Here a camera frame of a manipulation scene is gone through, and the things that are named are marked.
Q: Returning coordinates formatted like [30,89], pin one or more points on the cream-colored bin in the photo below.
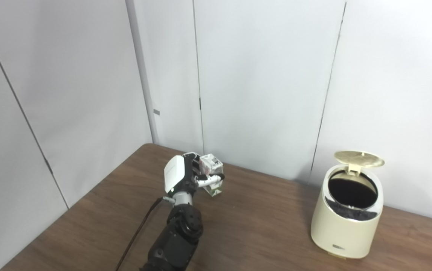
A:
[340,235]

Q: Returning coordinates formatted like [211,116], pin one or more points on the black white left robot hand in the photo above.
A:
[174,173]

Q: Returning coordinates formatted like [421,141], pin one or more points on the black bin liner bag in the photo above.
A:
[351,192]

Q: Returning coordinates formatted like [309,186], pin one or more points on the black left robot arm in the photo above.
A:
[180,233]

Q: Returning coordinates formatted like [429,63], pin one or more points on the white green milk carton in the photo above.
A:
[211,165]

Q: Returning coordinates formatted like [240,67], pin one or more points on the round cream bin lid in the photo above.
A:
[359,160]

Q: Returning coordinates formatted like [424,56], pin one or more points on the grey wall post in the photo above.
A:
[142,75]

